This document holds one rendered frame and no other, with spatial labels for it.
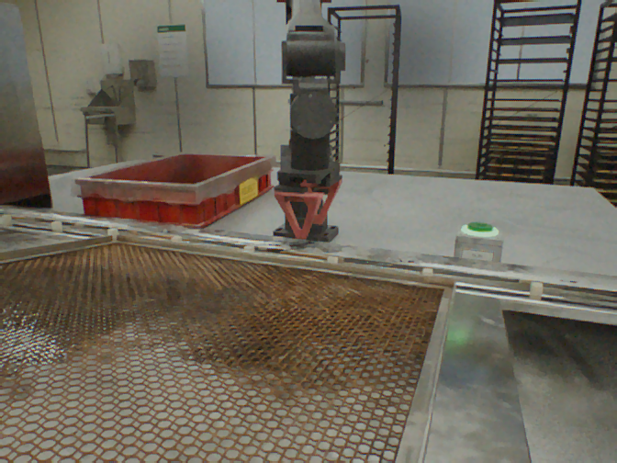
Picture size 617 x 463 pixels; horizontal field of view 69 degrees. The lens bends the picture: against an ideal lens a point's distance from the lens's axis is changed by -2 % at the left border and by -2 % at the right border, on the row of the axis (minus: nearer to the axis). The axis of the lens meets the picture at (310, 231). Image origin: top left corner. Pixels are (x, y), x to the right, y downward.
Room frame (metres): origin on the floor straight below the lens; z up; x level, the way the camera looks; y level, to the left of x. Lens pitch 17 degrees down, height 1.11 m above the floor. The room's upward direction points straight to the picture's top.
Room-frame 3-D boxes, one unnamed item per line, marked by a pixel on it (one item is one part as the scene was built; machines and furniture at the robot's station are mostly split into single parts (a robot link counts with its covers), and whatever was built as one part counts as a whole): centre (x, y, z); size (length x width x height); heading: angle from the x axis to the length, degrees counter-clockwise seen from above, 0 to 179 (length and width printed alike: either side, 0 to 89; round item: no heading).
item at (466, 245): (0.68, -0.27, 0.84); 0.08 x 0.08 x 0.11; 70
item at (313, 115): (0.62, -0.01, 1.11); 0.11 x 0.09 x 0.12; 2
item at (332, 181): (0.68, -0.01, 0.95); 0.07 x 0.07 x 0.09; 70
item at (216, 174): (1.19, 0.32, 0.88); 0.49 x 0.34 x 0.10; 164
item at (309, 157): (0.66, 0.00, 1.02); 0.10 x 0.07 x 0.07; 160
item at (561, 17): (3.80, -1.76, 0.89); 0.60 x 0.59 x 1.78; 62
